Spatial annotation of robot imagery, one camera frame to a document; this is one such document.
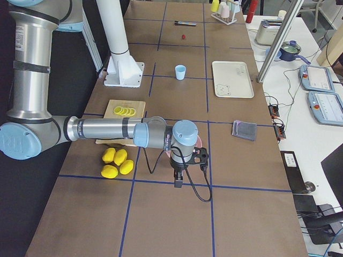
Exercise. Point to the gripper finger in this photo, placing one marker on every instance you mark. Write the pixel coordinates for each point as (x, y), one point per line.
(179, 180)
(175, 179)

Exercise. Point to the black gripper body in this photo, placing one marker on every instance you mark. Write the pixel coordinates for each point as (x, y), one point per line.
(178, 167)

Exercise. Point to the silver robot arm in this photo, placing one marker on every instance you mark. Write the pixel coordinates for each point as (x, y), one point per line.
(31, 129)

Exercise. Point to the light blue plastic cup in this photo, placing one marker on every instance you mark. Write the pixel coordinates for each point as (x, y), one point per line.
(180, 71)

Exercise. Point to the white cup rack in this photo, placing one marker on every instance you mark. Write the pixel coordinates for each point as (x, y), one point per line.
(234, 9)

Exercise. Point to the pink cup on rack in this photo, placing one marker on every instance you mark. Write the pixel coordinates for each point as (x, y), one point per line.
(224, 11)

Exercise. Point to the yellow cup on rack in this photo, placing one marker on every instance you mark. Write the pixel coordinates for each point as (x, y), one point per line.
(215, 5)

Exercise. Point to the yellow lemon front right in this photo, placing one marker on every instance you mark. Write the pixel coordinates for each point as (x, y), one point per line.
(126, 167)

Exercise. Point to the yellow lemon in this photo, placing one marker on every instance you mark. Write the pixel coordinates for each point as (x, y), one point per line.
(108, 155)
(109, 171)
(126, 167)
(120, 157)

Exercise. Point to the yellow lemon back right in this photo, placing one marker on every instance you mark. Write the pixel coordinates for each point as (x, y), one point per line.
(120, 157)

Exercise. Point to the yellow lemon front left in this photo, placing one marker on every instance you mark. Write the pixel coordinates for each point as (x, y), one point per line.
(109, 171)

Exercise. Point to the yellow lemon back left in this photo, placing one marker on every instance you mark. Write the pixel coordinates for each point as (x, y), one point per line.
(108, 155)

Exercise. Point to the wooden cutting board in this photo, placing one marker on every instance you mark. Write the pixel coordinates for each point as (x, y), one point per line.
(140, 108)

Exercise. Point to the lemon slices row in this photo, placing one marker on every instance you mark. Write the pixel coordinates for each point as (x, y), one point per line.
(124, 111)

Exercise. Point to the grey folded cloth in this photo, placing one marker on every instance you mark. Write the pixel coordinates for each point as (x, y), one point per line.
(244, 130)

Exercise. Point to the cream bear tray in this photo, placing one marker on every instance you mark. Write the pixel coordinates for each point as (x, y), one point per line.
(232, 80)

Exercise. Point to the lower orange power strip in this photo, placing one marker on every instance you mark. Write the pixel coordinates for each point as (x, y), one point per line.
(279, 129)

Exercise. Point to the orange power strip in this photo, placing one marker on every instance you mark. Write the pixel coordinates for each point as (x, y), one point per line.
(279, 129)
(274, 110)

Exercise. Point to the upper orange power strip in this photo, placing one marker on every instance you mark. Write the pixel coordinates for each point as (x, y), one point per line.
(274, 110)

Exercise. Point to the steel muddler black tip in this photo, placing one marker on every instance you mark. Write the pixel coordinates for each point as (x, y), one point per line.
(185, 23)

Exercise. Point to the blue pot with lid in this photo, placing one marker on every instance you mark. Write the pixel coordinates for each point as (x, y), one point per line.
(290, 51)

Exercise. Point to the lower teach pendant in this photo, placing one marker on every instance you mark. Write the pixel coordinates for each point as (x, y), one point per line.
(326, 107)

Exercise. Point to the teach pendant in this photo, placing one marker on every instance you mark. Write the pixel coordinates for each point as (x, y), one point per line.
(315, 78)
(326, 107)

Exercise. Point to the silver toaster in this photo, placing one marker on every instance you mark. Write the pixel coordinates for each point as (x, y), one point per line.
(267, 31)

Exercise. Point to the upper teach pendant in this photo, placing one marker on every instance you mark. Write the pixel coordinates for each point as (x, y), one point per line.
(315, 78)

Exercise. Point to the red bottle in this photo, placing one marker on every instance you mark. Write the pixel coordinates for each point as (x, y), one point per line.
(252, 8)

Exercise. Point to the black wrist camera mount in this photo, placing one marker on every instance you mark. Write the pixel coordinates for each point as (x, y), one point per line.
(200, 157)

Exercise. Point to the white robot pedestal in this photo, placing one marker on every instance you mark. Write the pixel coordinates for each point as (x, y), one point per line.
(122, 70)

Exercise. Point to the aluminium frame post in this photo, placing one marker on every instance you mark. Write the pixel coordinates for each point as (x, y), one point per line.
(280, 37)

